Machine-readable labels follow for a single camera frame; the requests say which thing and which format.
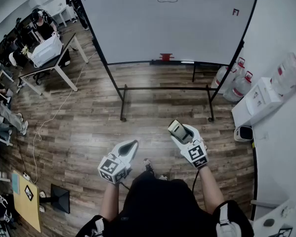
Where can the person's shoe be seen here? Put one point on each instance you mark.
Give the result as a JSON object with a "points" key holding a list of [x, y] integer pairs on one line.
{"points": [[163, 177], [148, 166]]}

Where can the person's right forearm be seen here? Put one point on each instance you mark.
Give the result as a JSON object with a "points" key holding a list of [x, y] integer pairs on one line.
{"points": [[210, 189]]}

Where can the yellow board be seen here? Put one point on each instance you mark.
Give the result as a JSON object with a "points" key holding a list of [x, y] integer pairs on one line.
{"points": [[26, 211]]}

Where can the teal notebook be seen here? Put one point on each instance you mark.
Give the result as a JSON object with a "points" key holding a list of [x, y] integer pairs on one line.
{"points": [[15, 183]]}

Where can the white microwave oven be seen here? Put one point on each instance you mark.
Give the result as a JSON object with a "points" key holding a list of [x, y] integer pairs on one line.
{"points": [[46, 51]]}

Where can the white small device black face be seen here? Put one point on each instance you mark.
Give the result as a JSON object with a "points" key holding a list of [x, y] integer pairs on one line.
{"points": [[243, 133]]}

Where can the black table with white legs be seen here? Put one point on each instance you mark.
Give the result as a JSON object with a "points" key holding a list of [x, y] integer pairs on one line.
{"points": [[56, 63]]}

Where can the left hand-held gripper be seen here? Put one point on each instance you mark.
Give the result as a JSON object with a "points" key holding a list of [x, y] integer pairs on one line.
{"points": [[113, 168]]}

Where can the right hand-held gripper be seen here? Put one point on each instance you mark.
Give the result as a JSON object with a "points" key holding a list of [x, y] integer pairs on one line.
{"points": [[196, 154]]}

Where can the white power strip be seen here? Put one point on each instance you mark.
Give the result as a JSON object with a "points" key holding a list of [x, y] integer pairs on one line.
{"points": [[26, 176]]}

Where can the clear water bottle red cap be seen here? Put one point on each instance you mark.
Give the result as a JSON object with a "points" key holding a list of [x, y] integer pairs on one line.
{"points": [[239, 88], [240, 67], [222, 79]]}

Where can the clear plastic wrapped package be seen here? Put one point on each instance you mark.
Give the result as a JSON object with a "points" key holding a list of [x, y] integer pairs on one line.
{"points": [[288, 75]]}

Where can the person's black clothing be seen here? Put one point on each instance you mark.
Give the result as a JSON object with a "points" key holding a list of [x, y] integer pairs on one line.
{"points": [[157, 211]]}

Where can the person's left forearm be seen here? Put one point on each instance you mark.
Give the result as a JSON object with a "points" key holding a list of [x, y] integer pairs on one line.
{"points": [[109, 201]]}

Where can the black stand base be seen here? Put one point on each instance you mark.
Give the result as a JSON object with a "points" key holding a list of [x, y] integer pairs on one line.
{"points": [[61, 197]]}

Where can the white water dispenser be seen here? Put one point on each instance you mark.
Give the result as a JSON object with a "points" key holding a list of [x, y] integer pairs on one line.
{"points": [[256, 102]]}

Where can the black square tag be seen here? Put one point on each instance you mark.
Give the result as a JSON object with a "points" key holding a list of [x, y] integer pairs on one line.
{"points": [[29, 193]]}

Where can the white marker pen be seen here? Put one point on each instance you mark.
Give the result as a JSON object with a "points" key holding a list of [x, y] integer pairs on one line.
{"points": [[187, 62]]}

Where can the large white curved panel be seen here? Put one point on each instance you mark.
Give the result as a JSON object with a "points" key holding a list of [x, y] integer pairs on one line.
{"points": [[162, 31]]}

